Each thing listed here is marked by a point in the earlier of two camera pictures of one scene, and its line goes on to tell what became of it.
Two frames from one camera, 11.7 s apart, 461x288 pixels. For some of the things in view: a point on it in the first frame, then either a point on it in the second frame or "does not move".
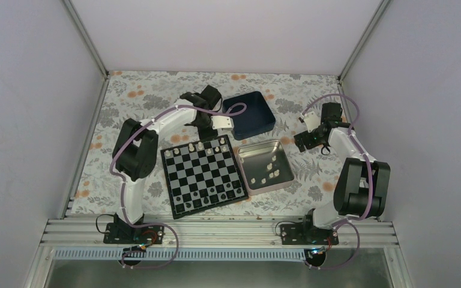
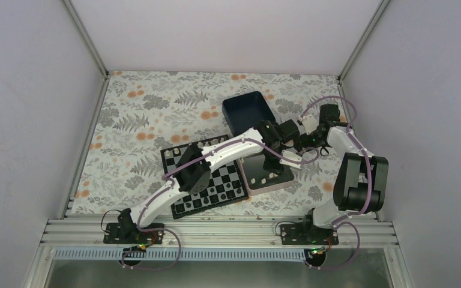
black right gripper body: [310, 143] does not move
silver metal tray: [264, 167] does not move
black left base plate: [120, 233] does not move
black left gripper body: [203, 135] to [268, 164]
